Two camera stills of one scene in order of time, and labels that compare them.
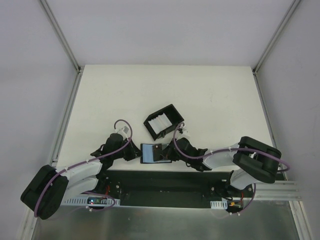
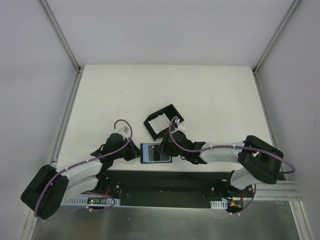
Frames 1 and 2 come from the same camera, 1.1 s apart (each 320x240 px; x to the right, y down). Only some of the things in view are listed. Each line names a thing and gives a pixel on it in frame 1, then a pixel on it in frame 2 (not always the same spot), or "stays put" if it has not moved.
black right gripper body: [172, 150] to [166, 144]
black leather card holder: [152, 153] stays put
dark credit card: [157, 152] stays put
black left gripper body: [129, 151] stays put
